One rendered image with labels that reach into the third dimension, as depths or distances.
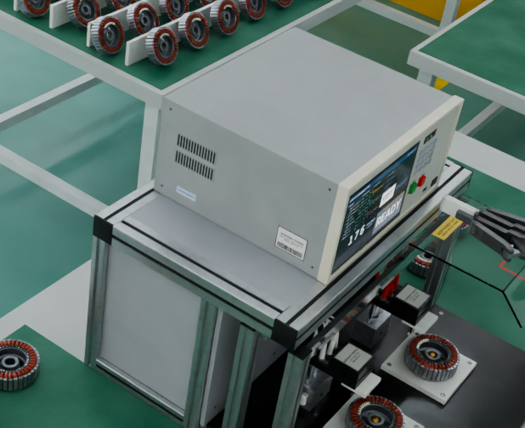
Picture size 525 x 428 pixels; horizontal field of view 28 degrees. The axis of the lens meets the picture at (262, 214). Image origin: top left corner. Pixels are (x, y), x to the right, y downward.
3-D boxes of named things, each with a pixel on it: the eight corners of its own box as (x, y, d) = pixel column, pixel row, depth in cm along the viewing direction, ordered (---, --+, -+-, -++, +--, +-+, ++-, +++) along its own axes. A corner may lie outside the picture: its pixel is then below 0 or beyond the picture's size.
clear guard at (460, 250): (567, 271, 217) (577, 248, 214) (522, 329, 200) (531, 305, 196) (427, 202, 230) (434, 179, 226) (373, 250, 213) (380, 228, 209)
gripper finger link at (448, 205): (473, 224, 196) (471, 226, 196) (440, 208, 199) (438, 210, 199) (477, 211, 195) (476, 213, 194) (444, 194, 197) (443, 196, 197)
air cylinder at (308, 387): (330, 391, 212) (335, 371, 209) (309, 412, 207) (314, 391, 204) (308, 379, 214) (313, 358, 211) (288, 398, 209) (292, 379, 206)
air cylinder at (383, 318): (387, 331, 230) (393, 312, 227) (370, 349, 224) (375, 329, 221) (367, 320, 232) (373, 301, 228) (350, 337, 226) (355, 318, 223)
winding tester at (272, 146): (438, 186, 215) (465, 98, 203) (326, 285, 184) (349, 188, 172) (280, 109, 230) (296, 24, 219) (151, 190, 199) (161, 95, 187)
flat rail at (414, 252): (457, 217, 226) (460, 206, 224) (299, 369, 181) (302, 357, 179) (452, 215, 226) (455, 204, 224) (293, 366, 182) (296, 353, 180)
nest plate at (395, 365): (475, 366, 225) (477, 362, 224) (443, 405, 214) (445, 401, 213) (414, 333, 231) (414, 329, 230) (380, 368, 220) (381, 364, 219)
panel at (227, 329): (375, 268, 247) (404, 161, 230) (204, 427, 200) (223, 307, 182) (370, 266, 247) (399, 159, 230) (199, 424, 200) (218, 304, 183)
